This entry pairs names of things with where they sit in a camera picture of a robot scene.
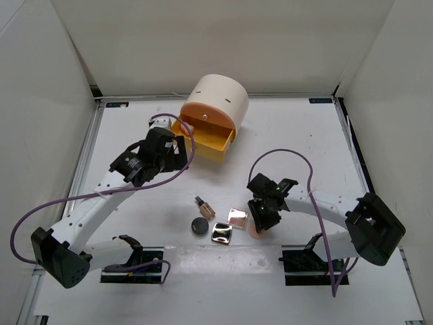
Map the round pink powder puff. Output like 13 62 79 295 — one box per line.
248 224 266 240

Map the yellow drawer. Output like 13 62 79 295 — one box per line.
186 120 235 163

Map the orange drawer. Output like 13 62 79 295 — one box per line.
180 102 235 129

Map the cream drawer organizer shell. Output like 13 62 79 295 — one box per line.
184 74 249 133

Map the beige makeup sponge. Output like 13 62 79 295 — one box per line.
180 123 194 135

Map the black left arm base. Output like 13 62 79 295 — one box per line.
100 235 171 285

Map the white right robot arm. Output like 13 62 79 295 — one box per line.
247 173 406 271

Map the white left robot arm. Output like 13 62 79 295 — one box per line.
31 127 188 288

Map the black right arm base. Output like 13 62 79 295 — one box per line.
278 234 331 286

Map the pink eyeshadow palette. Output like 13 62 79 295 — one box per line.
227 208 248 230

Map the square black gold compact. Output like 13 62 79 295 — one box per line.
211 223 233 244

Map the foundation bottle with pump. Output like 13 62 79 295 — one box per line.
195 196 215 220

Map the round black compact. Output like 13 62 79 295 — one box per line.
191 217 209 237

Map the blue label sticker left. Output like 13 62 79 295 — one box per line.
106 102 129 108

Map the blue label sticker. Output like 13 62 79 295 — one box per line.
106 102 129 108
309 97 334 104

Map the blue label sticker right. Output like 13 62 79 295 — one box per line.
309 97 334 104

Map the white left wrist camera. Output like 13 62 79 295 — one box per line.
149 116 172 131

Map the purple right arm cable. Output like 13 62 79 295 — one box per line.
248 148 356 298

